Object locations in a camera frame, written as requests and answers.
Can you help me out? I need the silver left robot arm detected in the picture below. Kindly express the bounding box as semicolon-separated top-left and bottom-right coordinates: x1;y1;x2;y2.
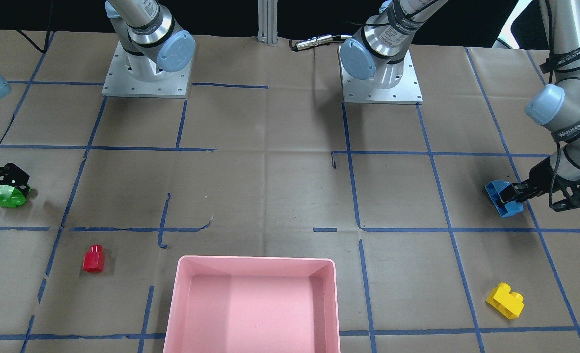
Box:
339;0;580;217

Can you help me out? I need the blue toy block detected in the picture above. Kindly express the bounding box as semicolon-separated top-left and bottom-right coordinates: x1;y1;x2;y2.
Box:
484;180;524;218

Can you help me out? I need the metal cable connector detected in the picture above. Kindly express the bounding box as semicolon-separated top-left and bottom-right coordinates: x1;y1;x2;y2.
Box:
289;34;351;53

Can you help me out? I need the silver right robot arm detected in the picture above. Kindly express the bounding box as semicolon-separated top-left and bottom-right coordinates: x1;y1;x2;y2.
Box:
0;0;196;196

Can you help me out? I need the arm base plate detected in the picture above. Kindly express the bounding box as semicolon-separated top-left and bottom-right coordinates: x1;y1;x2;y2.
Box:
101;43;193;99
339;51;424;105

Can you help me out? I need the pink plastic box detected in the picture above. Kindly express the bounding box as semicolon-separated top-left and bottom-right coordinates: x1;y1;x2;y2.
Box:
163;255;340;353

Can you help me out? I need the aluminium profile post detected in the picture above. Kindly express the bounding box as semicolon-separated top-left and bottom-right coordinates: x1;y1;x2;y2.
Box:
257;0;278;46

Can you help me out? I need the red toy block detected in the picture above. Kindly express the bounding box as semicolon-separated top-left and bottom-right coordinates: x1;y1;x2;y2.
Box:
83;244;105;273

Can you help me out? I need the green toy block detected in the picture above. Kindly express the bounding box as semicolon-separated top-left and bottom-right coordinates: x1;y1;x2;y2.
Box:
0;185;26;208

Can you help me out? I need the yellow toy block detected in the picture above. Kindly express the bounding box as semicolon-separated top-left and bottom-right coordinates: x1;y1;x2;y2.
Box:
486;283;524;320

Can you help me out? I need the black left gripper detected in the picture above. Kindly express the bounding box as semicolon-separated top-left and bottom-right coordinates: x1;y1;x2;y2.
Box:
499;158;580;212

